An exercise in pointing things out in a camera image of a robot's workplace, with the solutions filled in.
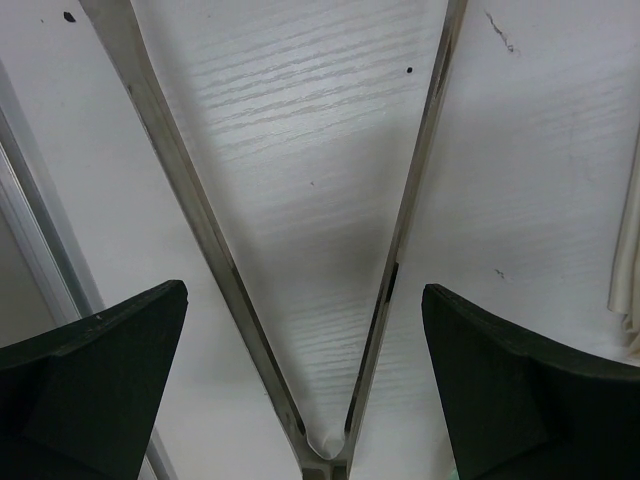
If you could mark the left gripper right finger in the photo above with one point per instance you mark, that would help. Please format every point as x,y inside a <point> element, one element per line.
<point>519,405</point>

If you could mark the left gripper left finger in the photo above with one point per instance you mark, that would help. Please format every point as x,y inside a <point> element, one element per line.
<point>80,401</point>

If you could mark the silver metal tongs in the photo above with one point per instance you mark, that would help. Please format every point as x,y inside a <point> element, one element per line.
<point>118,30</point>

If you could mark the cream placemat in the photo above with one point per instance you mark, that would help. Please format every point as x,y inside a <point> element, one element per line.
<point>624,291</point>

